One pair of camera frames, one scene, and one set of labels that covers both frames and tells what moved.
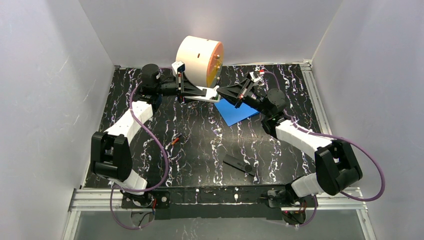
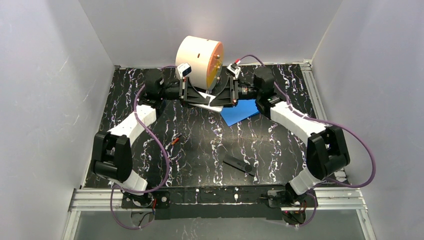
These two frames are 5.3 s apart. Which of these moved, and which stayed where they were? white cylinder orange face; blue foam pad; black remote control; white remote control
Moved: white remote control
Stayed: blue foam pad; white cylinder orange face; black remote control
